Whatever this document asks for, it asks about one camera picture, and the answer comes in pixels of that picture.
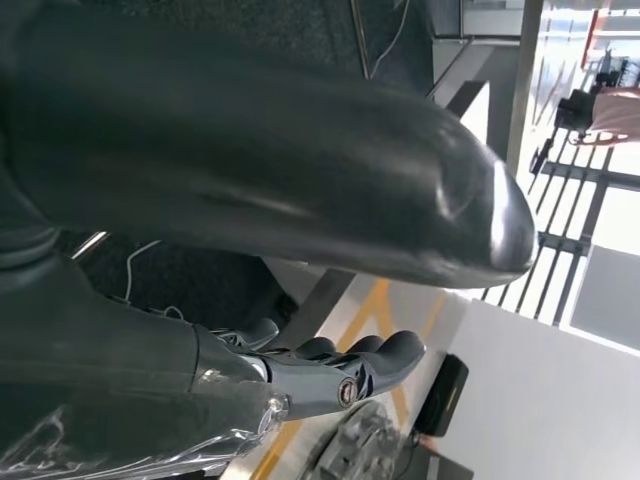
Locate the steel workbench with white top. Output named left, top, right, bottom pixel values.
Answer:
left=69, top=228, right=640, bottom=480

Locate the black box device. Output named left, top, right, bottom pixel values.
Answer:
left=414, top=352, right=470, bottom=440

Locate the steel table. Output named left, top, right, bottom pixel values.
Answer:
left=427, top=0, right=546, bottom=177

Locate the person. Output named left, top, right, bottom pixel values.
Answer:
left=570, top=86, right=640, bottom=147

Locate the white floor cable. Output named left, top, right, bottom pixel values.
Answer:
left=370, top=0, right=412, bottom=81
left=124, top=238, right=187, bottom=321

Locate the black grid frame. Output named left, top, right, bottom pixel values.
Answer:
left=479, top=125, right=640, bottom=329

